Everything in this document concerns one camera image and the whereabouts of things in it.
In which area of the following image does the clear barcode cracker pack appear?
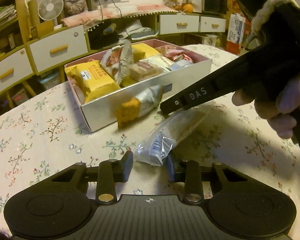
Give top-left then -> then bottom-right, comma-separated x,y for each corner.
135,104 -> 212,166

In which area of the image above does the orange silver cracker pack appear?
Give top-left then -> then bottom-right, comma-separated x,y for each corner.
115,85 -> 165,128

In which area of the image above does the yellow labelled snack pack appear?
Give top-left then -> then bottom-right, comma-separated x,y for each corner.
65,60 -> 121,105

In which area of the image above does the pink nougat clear pack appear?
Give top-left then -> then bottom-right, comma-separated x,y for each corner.
155,45 -> 193,63

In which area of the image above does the white black-text snack pack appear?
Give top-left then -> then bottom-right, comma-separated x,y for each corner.
142,54 -> 174,72

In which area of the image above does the large yellow snack pack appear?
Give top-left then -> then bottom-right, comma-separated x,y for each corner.
132,43 -> 160,63

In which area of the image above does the beige beef-flavour snack pack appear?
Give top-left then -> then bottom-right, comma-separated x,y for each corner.
129,61 -> 164,82

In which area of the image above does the silver small snack pack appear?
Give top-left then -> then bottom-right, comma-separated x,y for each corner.
169,59 -> 193,71

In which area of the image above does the right hand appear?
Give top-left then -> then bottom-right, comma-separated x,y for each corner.
232,76 -> 300,139

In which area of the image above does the black microwave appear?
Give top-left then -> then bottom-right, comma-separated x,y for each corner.
202,0 -> 228,14

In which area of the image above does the floral tablecloth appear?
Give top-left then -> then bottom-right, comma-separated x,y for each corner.
0,43 -> 300,240

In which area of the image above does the orange fruit lower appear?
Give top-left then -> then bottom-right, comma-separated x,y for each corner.
182,4 -> 194,13

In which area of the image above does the blue lid storage bin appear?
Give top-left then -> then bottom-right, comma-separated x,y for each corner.
37,72 -> 61,90

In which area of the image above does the wooden cabinet with drawers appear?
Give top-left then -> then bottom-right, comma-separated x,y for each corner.
0,0 -> 227,108

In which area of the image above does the pink cloth on cabinet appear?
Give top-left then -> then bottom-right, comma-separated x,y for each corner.
62,4 -> 177,29

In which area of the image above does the white desk fan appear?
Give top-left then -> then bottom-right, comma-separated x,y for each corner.
24,0 -> 64,29

